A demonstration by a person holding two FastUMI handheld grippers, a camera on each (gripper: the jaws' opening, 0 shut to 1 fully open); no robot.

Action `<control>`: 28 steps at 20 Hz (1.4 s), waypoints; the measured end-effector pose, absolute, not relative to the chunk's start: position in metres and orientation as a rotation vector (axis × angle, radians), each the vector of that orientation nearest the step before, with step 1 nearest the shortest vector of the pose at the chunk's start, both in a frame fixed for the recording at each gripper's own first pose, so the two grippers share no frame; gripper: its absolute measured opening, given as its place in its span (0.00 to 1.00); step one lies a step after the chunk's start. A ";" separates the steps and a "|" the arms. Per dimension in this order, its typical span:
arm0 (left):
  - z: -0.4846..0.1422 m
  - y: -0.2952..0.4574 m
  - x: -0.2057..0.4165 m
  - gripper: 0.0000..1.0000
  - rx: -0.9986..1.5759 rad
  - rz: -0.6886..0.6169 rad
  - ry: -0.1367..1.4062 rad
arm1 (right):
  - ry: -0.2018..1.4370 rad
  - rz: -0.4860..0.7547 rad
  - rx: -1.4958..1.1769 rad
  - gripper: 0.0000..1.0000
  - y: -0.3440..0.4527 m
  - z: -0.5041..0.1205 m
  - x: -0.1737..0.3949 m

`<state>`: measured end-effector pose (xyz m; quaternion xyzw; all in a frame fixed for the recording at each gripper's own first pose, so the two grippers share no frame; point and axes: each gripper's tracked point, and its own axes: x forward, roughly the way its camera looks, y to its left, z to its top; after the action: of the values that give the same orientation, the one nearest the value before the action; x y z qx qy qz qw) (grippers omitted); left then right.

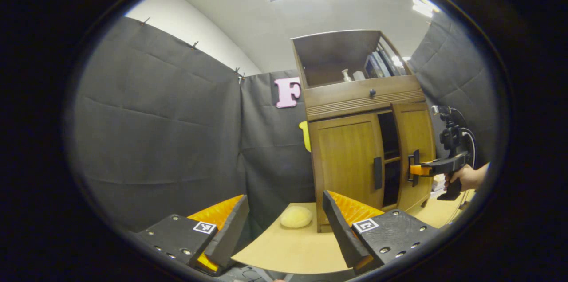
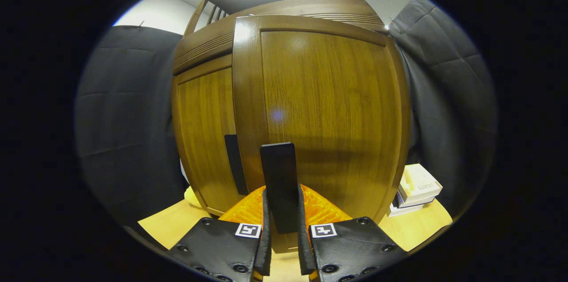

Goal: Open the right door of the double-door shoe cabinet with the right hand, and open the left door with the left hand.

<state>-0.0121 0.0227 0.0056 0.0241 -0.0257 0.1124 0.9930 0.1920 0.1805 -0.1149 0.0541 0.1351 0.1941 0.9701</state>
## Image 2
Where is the black backdrop cloth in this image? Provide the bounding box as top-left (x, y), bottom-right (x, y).
top-left (74, 0), bottom-right (498, 227)

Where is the pale yellow round cushion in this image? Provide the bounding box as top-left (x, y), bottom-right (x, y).
top-left (184, 185), bottom-right (202, 208)

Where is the cream flat book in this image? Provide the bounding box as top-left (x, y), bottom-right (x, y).
top-left (398, 163), bottom-right (443, 205)

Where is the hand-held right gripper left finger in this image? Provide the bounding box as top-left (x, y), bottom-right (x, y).
top-left (168, 186), bottom-right (272, 282)

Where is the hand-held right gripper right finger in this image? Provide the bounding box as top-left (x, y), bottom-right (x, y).
top-left (296, 184), bottom-right (407, 282)

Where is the black door handle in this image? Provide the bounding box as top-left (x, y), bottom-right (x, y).
top-left (260, 142), bottom-right (299, 235)
top-left (224, 134), bottom-right (249, 196)

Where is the white flat book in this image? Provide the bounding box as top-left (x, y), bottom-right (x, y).
top-left (387, 202), bottom-right (429, 218)

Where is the dark-edged flat book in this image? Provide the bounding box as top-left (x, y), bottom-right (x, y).
top-left (391, 193), bottom-right (435, 210)

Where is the wooden cabinet drawer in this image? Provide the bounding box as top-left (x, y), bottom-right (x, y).
top-left (173, 0), bottom-right (387, 76)

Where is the wooden double-door shoe cabinet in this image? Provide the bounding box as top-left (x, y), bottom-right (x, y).
top-left (172, 0), bottom-right (412, 255)

